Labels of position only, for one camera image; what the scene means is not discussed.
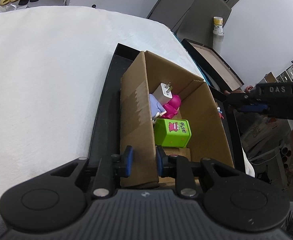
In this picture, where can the black side table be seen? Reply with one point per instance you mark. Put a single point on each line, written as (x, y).
(215, 69)

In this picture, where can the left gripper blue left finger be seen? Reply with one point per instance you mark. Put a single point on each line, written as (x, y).
(109, 172)

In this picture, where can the black shallow tray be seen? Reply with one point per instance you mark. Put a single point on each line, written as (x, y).
(105, 139)

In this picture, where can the purple block figure toy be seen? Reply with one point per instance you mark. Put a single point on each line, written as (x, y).
(157, 110)

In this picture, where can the grey upright panel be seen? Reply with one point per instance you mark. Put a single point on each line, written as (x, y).
(190, 19)

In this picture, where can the grey drawer organizer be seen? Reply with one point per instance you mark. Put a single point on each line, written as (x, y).
(285, 77)

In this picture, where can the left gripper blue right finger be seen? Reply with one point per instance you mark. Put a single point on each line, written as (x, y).
(181, 170)

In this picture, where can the magenta bear toy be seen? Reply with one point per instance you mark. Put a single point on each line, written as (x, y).
(171, 107)

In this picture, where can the white USB wall charger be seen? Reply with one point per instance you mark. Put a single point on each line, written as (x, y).
(163, 93)

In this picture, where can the green cube toy box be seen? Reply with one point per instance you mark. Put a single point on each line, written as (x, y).
(172, 133)

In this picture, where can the brown cardboard box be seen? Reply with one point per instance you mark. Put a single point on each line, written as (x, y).
(196, 127)

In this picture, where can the yellow capped spray bottle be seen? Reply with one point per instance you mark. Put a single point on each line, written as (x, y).
(218, 33)

